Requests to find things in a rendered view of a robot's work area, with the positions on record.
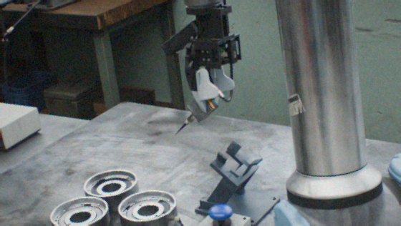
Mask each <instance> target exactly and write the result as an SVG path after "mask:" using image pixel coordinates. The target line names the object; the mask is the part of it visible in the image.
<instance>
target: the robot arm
mask: <svg viewBox="0 0 401 226"><path fill-rule="evenodd" d="M184 4H185V5H186V7H185V10H186V14H187V15H191V16H195V20H194V21H192V22H190V23H189V24H188V25H186V26H185V28H182V29H181V30H180V31H179V32H178V33H177V34H175V35H173V36H171V37H169V39H167V40H166V41H165V43H164V44H163V45H162V46H161V47H162V49H163V51H164V52H165V53H166V55H167V56H169V55H171V54H173V55H174V54H177V53H179V52H180V51H182V50H184V48H185V77H186V79H187V82H188V85H189V87H190V90H191V91H192V94H193V96H194V98H195V100H196V101H197V103H198V106H199V107H200V108H201V109H202V111H203V112H207V104H206V100H208V99H214V100H215V101H216V104H218V98H219V97H217V96H218V95H219V92H218V88H219V89H220V90H221V91H222V92H226V91H229V90H232V89H233V88H234V81H233V80H232V79H230V78H228V77H227V76H226V75H225V74H224V72H223V67H222V65H224V64H235V63H236V62H238V60H241V47H240V34H229V33H228V15H227V14H229V13H231V12H232V6H231V5H224V4H223V3H222V0H184ZM275 6H276V15H277V21H278V26H279V36H280V41H281V55H282V61H283V66H284V76H285V82H286V91H287V97H288V108H289V117H290V122H291V132H292V137H293V143H294V157H295V163H296V169H295V170H294V173H292V174H291V175H290V176H289V178H288V179H287V181H286V191H287V201H286V200H282V201H280V203H277V204H276V206H275V208H274V224H275V226H401V153H399V154H396V155H395V156H394V157H393V158H392V159H391V160H390V164H389V165H388V172H389V174H388V175H387V176H384V177H382V174H381V172H380V171H379V170H378V169H377V168H375V167H374V166H373V165H371V164H370V163H369V162H368V161H367V148H366V141H365V133H364V121H363V114H362V95H361V89H360V82H359V69H358V62H357V49H356V36H355V30H354V17H353V10H352V0H275ZM236 41H238V51H239V54H237V50H236ZM200 67H205V69H199V68H200Z"/></svg>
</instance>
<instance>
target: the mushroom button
mask: <svg viewBox="0 0 401 226"><path fill-rule="evenodd" d="M232 215H233V209H232V208H231V207H230V206H229V205H227V204H217V205H214V206H212V208H210V210H209V217H210V218H211V219H212V220H215V221H218V222H219V223H224V222H225V221H226V220H227V219H228V218H230V217H231V216H232Z"/></svg>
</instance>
